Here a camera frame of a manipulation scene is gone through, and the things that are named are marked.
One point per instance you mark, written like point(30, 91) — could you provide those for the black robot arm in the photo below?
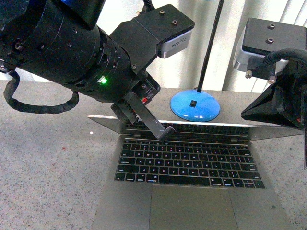
point(60, 41)

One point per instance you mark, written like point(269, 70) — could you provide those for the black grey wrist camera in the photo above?
point(161, 32)

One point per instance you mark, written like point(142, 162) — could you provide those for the blue desk lamp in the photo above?
point(196, 105)

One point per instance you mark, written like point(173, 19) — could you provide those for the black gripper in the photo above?
point(124, 81)

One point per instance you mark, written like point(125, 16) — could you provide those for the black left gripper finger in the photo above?
point(281, 102)

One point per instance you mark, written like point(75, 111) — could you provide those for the grey laptop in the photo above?
point(205, 176)

